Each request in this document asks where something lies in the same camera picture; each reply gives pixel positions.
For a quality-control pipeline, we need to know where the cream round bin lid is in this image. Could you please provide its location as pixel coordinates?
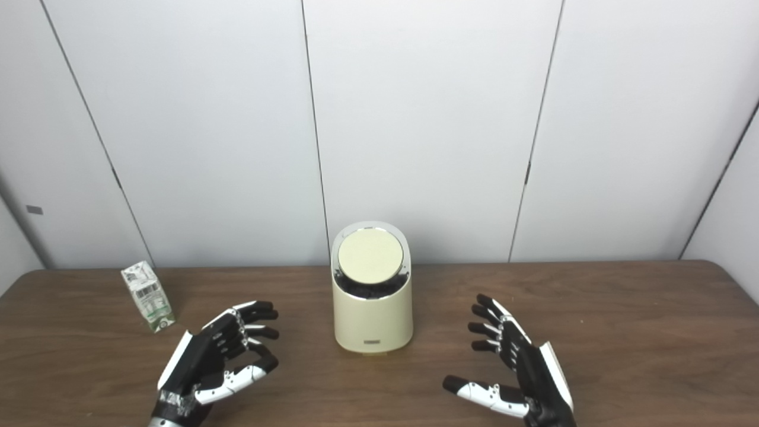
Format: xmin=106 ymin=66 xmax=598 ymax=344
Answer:
xmin=338 ymin=228 xmax=404 ymax=285

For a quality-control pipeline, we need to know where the cream-colored bin body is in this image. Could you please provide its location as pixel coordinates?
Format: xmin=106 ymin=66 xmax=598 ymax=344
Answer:
xmin=330 ymin=221 xmax=414 ymax=355

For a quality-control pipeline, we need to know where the white green milk carton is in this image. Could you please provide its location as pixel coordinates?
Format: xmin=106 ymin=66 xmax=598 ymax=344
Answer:
xmin=121 ymin=261 xmax=176 ymax=333

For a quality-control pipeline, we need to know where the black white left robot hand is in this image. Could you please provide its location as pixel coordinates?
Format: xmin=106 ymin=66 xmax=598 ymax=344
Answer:
xmin=148 ymin=301 xmax=279 ymax=425

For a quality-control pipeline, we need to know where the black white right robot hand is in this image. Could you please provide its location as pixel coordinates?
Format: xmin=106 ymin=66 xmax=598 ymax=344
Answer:
xmin=443 ymin=294 xmax=577 ymax=427

